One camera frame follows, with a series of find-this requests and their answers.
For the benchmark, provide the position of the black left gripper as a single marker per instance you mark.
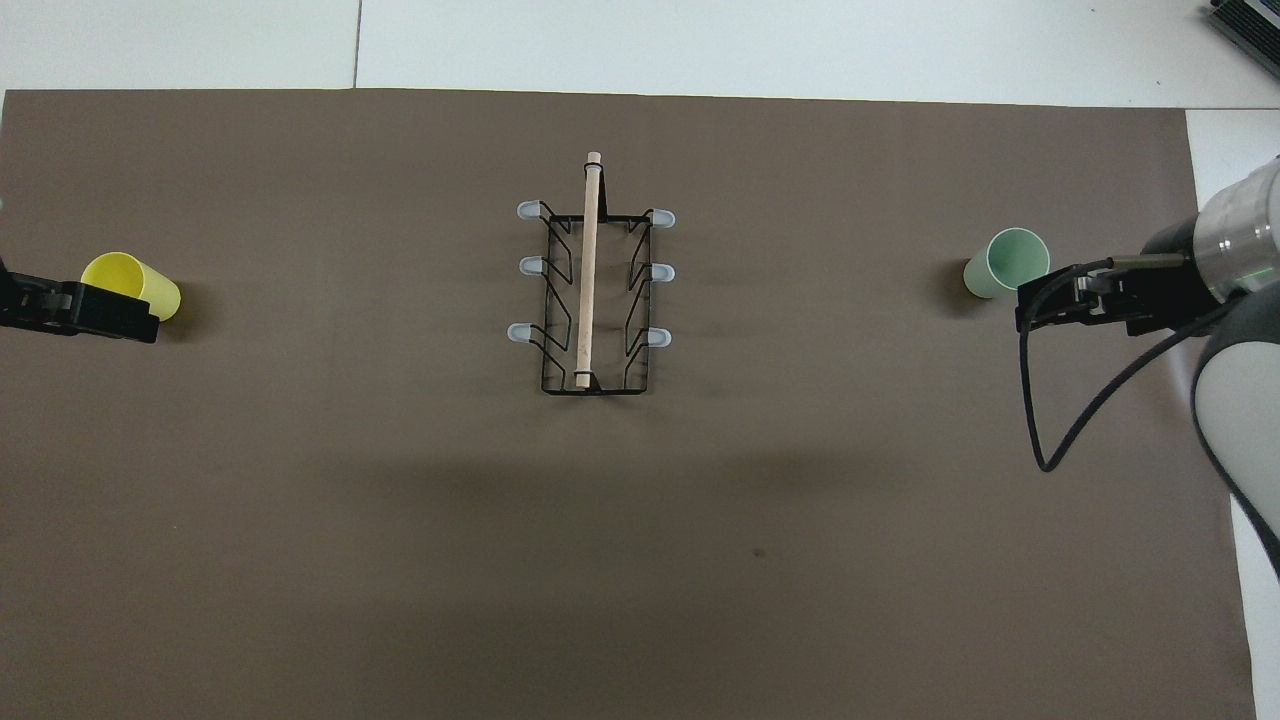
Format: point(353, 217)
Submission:
point(30, 310)

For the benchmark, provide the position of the pale green plastic cup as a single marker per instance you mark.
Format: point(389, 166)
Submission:
point(1005, 265)

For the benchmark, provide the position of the grey ribbed device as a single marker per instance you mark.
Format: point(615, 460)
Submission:
point(1248, 22)

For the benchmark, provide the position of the brown table mat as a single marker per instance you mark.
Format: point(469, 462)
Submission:
point(400, 500)

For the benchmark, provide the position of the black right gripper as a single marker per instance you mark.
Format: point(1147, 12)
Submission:
point(1150, 295)

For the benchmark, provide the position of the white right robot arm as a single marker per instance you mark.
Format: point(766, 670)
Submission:
point(1240, 400)

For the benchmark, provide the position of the yellow plastic cup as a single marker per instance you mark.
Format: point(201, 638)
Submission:
point(130, 282)

